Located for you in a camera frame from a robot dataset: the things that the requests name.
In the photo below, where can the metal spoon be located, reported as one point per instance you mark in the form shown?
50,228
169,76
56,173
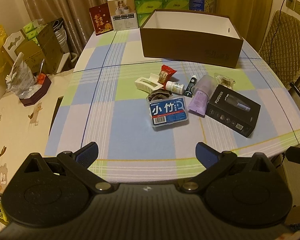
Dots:
42,66

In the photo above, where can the black shaver box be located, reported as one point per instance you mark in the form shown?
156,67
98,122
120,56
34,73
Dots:
230,112

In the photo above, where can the wall socket with plug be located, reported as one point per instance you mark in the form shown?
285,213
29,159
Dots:
290,3

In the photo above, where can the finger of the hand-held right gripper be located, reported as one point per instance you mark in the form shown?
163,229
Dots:
298,156

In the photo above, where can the white plastic bag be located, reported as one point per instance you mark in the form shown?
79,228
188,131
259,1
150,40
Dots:
20,77

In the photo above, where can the white product box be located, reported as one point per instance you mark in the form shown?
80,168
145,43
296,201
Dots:
122,12

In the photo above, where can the cotton swab packet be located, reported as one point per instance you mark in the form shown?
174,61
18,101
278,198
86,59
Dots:
225,81

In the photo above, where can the chair with quilted cover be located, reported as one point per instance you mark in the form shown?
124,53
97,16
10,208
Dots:
285,45

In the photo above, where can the dark red tray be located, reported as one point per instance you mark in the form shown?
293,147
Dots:
38,93

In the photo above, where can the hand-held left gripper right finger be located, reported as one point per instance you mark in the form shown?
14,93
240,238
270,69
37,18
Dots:
206,153

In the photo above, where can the brown hair scrunchie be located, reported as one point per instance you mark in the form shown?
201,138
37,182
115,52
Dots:
160,94

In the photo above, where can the purple tube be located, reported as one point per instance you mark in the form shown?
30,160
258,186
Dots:
201,100

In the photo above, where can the blue dental floss box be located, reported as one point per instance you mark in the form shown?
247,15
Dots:
167,113

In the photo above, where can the red gift packet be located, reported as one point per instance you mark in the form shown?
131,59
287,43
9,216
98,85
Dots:
100,20

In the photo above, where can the brown cardboard box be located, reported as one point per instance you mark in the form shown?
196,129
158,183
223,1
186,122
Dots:
190,47

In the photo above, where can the olive cardboard box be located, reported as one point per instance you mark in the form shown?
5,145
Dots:
31,55

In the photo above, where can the white hair claw clip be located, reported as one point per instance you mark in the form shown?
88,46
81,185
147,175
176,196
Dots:
145,83

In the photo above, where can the metal basins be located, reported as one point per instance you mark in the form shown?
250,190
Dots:
60,33

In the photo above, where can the cream printed cloth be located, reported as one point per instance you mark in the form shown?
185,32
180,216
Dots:
20,135

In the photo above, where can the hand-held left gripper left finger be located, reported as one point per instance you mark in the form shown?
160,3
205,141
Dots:
86,153

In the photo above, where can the stack of green tissue packs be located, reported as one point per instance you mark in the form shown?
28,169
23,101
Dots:
150,5

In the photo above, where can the white cutout card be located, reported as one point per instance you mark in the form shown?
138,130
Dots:
13,42

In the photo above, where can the red snack packet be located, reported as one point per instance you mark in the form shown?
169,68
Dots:
165,73

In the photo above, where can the empty wall socket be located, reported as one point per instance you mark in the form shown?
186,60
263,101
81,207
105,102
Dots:
299,8

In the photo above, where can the dark green tube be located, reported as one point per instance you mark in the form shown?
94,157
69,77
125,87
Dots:
190,86

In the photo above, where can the cardboard boxes with bowls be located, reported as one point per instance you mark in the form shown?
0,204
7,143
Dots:
50,45

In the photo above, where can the bundle of small green packs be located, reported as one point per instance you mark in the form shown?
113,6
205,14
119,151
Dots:
31,31

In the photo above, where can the white pill bottle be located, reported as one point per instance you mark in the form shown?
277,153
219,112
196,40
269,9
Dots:
175,87

